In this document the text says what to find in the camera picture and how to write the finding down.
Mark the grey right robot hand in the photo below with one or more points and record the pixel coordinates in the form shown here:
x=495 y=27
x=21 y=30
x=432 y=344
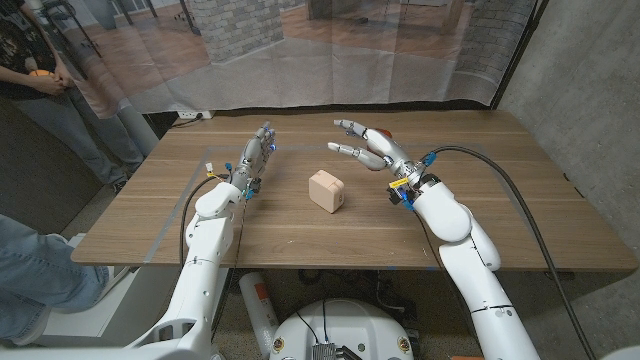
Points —
x=385 y=147

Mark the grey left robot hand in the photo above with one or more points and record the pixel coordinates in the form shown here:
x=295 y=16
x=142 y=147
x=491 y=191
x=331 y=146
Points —
x=254 y=152

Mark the pale pink jewelry box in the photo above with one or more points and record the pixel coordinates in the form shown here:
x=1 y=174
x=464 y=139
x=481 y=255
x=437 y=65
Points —
x=324 y=192

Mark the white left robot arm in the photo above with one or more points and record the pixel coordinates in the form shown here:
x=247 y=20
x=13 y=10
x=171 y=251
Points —
x=205 y=270

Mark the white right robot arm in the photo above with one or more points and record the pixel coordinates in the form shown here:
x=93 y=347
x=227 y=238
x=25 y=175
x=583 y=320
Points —
x=470 y=270

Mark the white power strip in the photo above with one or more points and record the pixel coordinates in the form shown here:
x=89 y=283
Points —
x=192 y=114

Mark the printed room backdrop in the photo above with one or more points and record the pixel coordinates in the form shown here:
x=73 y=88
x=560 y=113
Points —
x=300 y=65

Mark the white cylinder with orange label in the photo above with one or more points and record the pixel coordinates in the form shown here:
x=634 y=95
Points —
x=257 y=305

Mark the black backdrop stand pole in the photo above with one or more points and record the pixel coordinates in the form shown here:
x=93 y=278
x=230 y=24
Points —
x=517 y=55

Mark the white robot torso base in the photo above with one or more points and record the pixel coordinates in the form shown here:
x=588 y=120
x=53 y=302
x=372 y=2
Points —
x=345 y=325

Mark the dark cabinet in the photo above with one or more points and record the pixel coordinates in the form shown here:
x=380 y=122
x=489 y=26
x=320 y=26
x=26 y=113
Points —
x=35 y=165

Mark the small orange ball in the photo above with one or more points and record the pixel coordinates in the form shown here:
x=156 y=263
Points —
x=39 y=73

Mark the seated person in blue jeans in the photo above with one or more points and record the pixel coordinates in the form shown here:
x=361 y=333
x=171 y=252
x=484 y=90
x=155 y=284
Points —
x=35 y=270

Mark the standing person in dark shirt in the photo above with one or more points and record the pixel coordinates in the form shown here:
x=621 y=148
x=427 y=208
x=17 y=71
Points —
x=15 y=50

